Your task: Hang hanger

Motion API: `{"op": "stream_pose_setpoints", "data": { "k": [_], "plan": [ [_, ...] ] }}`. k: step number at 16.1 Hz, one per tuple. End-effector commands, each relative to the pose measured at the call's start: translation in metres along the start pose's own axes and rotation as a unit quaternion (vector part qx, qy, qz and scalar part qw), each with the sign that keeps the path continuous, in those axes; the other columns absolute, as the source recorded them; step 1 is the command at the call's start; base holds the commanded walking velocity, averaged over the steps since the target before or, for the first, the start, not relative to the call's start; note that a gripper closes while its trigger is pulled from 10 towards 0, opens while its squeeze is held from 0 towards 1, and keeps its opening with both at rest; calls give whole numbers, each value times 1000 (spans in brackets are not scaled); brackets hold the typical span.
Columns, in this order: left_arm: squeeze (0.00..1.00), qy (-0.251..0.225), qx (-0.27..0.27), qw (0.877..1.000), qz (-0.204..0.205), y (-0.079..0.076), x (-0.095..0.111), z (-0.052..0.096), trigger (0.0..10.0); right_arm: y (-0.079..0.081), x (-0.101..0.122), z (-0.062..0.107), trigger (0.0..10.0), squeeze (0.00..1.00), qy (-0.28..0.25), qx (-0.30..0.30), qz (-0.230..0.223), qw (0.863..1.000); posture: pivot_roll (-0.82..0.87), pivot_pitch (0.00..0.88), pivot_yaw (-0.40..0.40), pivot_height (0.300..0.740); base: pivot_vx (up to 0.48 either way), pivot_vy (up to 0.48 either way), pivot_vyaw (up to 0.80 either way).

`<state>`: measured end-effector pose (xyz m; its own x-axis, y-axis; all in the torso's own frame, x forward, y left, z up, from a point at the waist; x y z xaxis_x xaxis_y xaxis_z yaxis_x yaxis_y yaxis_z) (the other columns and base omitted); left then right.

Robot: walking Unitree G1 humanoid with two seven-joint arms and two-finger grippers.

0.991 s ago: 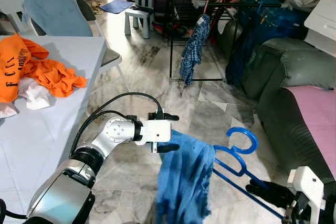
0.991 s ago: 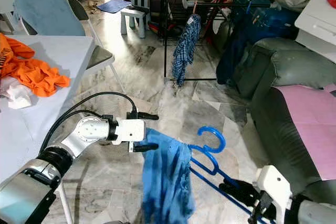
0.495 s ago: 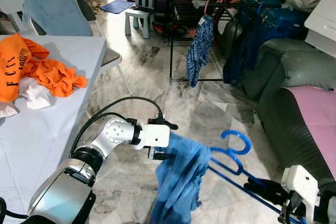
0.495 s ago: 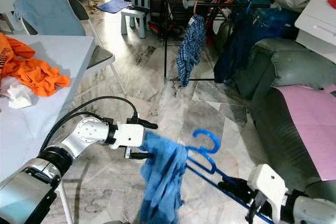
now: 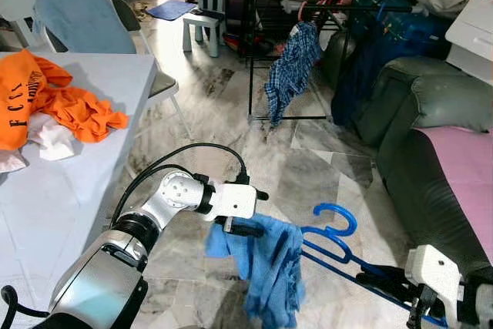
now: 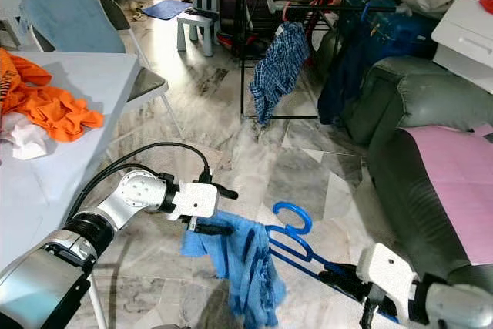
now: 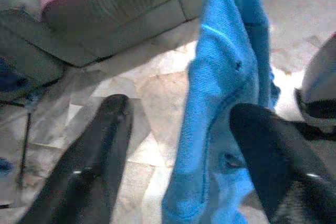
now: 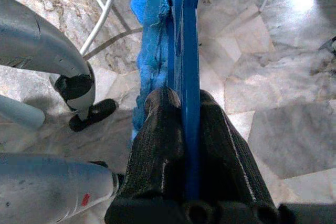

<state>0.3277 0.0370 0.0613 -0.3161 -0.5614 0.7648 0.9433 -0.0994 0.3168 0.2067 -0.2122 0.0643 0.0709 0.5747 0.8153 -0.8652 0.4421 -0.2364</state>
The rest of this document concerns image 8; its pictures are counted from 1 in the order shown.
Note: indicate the blue shirt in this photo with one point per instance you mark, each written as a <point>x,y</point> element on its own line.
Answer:
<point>151,51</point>

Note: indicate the blue plastic hanger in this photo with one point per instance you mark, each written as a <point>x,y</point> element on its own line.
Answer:
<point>190,103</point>

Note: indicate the grey robot right leg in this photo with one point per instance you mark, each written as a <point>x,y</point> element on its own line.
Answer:
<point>47,187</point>

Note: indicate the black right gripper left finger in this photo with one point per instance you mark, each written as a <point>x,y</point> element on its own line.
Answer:
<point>157,142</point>

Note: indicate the grey folding table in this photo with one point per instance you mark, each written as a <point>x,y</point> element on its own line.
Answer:
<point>103,11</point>

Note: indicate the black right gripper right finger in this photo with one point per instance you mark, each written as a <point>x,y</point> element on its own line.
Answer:
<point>223,155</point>

